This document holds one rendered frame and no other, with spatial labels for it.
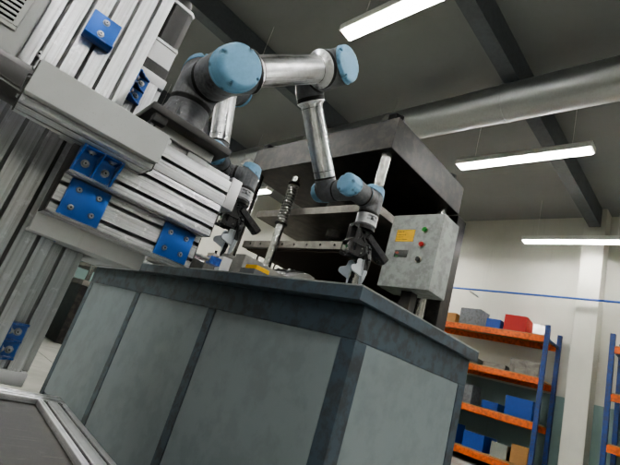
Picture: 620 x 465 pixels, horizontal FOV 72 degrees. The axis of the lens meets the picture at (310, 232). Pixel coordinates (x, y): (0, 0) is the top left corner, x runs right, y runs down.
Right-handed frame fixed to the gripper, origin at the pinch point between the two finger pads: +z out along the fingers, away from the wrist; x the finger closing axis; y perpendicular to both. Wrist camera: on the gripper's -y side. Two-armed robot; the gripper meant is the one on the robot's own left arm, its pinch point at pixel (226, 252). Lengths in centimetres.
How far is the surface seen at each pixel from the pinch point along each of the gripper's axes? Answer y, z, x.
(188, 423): -5, 57, 8
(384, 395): -35, 31, 58
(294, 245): -68, -38, -85
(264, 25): -45, -343, -303
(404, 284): -93, -21, -7
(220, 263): 1.7, 4.9, 2.0
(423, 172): -107, -97, -28
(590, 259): -624, -254, -190
